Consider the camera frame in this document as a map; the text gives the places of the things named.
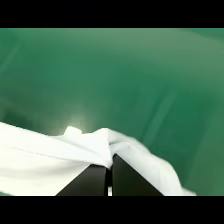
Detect white T-shirt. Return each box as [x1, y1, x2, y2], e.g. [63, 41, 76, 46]
[0, 121, 197, 197]

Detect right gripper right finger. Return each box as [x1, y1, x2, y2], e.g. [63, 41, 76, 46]
[111, 153, 165, 197]

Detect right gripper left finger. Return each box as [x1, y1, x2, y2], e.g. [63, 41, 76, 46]
[55, 164, 108, 197]

